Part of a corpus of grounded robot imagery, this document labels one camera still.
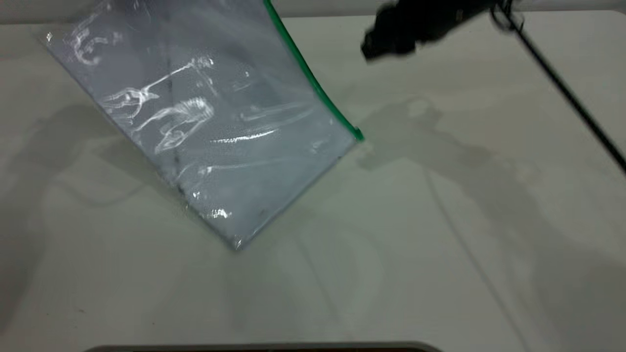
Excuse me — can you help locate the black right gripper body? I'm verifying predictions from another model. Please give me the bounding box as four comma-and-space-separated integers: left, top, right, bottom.
391, 0, 495, 44

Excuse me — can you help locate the thick black braided cable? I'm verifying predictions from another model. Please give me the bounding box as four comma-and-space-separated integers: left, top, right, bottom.
499, 10, 626, 175

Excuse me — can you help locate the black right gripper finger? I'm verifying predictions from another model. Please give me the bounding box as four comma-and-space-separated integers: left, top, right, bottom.
360, 29, 416, 63
373, 4, 416, 36

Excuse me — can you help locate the clear zip bag green zipper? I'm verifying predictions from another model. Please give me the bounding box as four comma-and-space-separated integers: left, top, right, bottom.
43, 0, 365, 252

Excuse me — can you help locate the dark gray curved base edge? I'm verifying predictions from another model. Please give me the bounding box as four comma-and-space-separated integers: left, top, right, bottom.
83, 341, 446, 352

